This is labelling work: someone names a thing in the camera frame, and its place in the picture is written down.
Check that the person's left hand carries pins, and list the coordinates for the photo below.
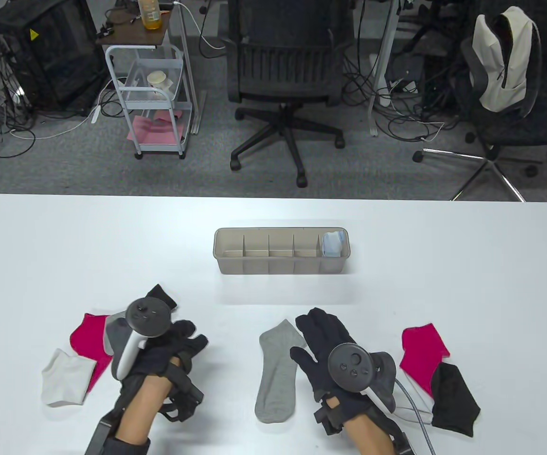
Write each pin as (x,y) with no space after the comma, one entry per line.
(169,350)

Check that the light blue sock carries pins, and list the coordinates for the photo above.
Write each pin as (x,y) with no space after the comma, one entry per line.
(332,249)
(331,237)

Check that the dark chair with chrome base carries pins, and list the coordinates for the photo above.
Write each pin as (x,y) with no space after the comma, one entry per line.
(515,128)

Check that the beige divided organizer box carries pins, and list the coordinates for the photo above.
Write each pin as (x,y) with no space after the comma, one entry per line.
(254,268)

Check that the cream backpack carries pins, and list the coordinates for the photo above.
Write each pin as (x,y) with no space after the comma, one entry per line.
(491,90)

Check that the person's right forearm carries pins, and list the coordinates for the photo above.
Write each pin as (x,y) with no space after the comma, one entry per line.
(370,436)

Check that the white metal frame post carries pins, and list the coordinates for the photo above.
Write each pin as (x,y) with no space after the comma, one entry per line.
(185,61)
(382,61)

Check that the black sock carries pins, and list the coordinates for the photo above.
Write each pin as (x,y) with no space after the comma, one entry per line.
(453,403)
(162,291)

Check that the black mesh office chair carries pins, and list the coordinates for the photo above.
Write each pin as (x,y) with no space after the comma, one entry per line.
(282,71)

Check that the bottle of orange liquid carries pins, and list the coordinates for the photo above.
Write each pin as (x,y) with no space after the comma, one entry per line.
(150,16)

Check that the black computer tower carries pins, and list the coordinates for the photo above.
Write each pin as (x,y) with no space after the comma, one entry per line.
(50,57)

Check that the person's left forearm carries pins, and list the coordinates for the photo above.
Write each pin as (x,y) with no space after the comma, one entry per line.
(143,407)

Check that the white sock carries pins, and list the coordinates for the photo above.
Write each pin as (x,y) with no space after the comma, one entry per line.
(420,395)
(65,379)

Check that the person's right hand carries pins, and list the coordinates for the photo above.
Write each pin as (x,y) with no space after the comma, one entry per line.
(323,341)

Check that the cream cup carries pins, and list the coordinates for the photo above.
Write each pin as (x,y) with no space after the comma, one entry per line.
(157,78)

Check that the white rolling cart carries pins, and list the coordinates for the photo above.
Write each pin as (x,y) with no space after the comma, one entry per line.
(131,31)

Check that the white power strip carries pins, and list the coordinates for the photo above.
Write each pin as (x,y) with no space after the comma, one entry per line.
(96,114)

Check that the grey tracking controller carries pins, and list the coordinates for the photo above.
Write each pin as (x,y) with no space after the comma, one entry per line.
(349,365)
(147,317)

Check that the pink sock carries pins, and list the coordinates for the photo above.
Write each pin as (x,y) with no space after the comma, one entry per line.
(420,350)
(86,339)

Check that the grey sock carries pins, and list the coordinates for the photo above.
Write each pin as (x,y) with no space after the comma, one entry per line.
(112,332)
(275,379)

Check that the pink cloth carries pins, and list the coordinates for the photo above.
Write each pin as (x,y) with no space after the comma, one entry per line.
(152,132)

